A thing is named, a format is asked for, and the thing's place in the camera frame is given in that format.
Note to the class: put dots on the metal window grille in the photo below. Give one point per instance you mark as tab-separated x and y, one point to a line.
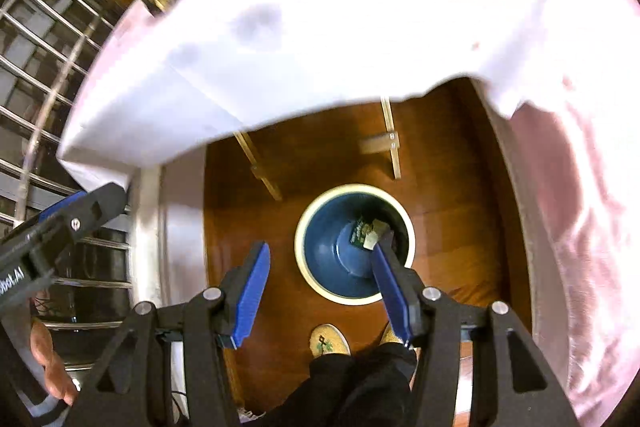
50	72

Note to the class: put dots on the white paper scrap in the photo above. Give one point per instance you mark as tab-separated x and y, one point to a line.
373	237

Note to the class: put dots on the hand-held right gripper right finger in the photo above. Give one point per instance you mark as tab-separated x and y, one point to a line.
392	297

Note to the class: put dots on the beige embroidered slipper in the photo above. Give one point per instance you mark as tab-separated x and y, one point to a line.
389	334
327	339

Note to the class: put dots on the green snack wrapper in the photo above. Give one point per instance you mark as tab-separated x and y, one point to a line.
359	234

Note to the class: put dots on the pink bed sheet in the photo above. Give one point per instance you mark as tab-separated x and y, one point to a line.
575	207

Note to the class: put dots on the person's black trouser legs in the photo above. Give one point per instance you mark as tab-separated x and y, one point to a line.
350	387

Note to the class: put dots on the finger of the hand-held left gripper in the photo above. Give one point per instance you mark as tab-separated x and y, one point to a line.
85	214

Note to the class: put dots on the beige table leg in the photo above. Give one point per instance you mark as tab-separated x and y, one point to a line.
260	167
392	142

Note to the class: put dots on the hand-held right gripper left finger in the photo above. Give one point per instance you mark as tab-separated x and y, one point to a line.
252	292

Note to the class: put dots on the person's left hand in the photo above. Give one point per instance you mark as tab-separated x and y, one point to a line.
50	357

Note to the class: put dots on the blue trash bin white rim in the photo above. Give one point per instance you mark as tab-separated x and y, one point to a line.
325	237

